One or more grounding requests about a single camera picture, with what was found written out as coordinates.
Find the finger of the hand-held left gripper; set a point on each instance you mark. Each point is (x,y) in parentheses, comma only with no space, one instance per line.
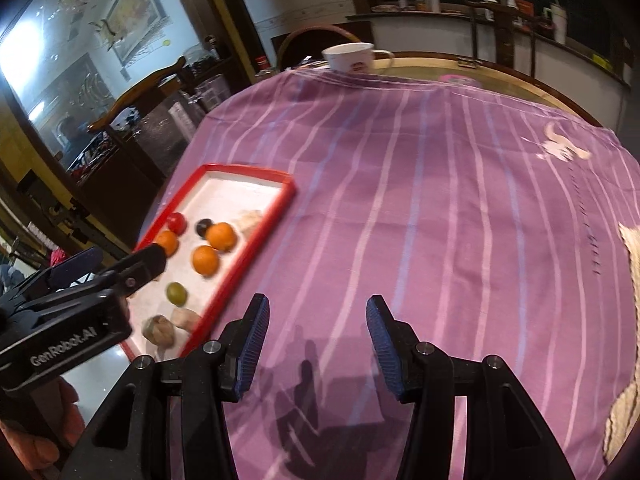
(77,265)
(142,267)

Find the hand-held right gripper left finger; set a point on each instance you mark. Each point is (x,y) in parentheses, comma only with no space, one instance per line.
(252,347)

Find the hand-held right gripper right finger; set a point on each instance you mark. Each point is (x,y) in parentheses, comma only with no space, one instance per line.
(384,352)

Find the green olive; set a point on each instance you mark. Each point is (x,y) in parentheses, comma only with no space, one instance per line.
(176,293)

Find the brown beige block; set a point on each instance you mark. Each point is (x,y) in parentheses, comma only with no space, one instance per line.
(159,331)

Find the round beige block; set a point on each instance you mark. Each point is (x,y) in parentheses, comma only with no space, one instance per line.
(186,319)

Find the dark plum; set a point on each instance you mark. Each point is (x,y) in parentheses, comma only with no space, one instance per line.
(203,227)

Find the orange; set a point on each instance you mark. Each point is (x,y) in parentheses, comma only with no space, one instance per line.
(221,236)
(169,241)
(205,260)

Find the red rimmed white tray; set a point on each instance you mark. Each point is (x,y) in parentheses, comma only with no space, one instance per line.
(235,185)

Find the red tomato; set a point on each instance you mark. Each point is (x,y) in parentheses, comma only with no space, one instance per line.
(176,222)

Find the wooden armchair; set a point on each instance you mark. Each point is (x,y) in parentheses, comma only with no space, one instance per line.
(155,130)

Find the white paper package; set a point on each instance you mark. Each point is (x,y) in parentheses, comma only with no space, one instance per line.
(182,120)

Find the purple striped cloth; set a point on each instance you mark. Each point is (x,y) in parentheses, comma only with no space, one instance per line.
(425,185)

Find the red capped liquor bottle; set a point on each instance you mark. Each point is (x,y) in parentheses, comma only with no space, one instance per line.
(262,65)

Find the cream lace cloth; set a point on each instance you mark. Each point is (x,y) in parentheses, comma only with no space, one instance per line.
(631,245)

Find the white mug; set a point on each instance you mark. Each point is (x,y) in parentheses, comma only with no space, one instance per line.
(350,59)

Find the dark wooden chair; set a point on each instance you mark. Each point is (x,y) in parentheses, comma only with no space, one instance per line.
(500,30)

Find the shallow dish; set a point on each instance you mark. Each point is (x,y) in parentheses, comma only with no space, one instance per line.
(386,7)

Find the white tumbler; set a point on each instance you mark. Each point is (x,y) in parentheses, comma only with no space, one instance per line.
(558,25)

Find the orange box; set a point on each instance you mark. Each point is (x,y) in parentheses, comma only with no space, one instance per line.
(525,7)

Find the framed wall painting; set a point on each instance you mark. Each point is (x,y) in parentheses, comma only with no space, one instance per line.
(135,10)

